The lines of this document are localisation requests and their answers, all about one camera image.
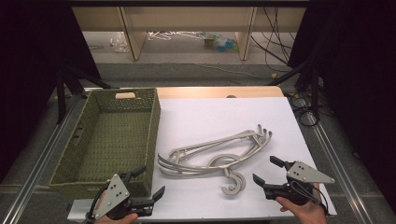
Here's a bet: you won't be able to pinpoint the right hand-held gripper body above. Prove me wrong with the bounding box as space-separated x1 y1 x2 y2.
263 160 336 206

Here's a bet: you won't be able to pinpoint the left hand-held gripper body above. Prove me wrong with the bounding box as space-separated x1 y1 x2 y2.
92 172 156 221

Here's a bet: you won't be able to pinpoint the beige plastic clothes hanger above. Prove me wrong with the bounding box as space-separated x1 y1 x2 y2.
167 124 265 162
158 124 274 196

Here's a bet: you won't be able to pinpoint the green woven basket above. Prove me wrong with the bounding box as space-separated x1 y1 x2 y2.
49 88 162 200

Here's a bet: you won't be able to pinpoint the white vertical rod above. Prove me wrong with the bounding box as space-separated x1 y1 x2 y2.
158 124 273 179

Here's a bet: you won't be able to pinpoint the person's left hand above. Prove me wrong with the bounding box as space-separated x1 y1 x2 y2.
92 189 140 224

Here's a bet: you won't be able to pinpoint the person's right hand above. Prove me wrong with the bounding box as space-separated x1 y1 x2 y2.
275 182 329 224

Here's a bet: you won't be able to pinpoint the black metal stand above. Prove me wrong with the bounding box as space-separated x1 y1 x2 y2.
266 57 323 120
55 63 112 125

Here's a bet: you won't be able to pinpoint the black curtain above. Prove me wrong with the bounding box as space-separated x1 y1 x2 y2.
0 0 102 185
288 0 396 216

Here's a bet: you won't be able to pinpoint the clear plastic bag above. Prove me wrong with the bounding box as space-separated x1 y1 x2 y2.
109 31 130 53

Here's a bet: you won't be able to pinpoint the colourful plastic toys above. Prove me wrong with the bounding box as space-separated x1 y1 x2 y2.
203 33 240 53

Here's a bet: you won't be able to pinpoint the beige wooden desk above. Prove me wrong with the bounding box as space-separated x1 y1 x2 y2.
71 6 307 62

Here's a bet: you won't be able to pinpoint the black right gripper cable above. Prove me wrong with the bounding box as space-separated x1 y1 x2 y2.
291 180 330 216

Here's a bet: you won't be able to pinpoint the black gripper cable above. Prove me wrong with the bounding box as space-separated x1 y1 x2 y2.
87 182 110 221
291 180 330 216

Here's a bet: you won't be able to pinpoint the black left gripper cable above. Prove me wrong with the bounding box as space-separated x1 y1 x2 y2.
87 182 110 221

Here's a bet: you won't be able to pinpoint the aluminium rail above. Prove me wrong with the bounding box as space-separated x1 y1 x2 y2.
292 98 376 224
0 88 94 224

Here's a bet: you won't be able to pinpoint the coiled black cable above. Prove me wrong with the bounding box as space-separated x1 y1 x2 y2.
288 91 323 128

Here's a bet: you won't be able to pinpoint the thin white cable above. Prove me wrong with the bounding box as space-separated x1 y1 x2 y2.
192 63 274 80

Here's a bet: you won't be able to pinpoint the hanging black cables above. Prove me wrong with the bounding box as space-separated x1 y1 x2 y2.
250 6 298 64

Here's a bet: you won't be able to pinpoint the white wire hangers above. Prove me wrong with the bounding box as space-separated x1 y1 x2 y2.
147 30 205 42

